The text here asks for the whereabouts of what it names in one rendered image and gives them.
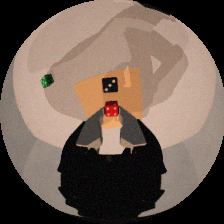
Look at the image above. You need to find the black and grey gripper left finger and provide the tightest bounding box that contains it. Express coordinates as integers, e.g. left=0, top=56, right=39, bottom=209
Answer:
left=57, top=107, right=106, bottom=173

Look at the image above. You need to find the tan mat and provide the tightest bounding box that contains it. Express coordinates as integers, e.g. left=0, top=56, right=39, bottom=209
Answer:
left=73, top=67, right=142, bottom=130

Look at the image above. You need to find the black die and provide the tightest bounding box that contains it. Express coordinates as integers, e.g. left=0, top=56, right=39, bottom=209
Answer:
left=102, top=77, right=118, bottom=93

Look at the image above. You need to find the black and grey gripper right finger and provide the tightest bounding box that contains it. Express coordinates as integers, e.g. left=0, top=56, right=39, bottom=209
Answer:
left=118, top=106, right=167, bottom=175

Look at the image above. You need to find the red die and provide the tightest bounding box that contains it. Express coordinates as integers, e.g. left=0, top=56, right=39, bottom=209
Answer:
left=105, top=101, right=118, bottom=117

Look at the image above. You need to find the green die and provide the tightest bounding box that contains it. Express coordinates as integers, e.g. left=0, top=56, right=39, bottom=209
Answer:
left=40, top=74, right=54, bottom=88

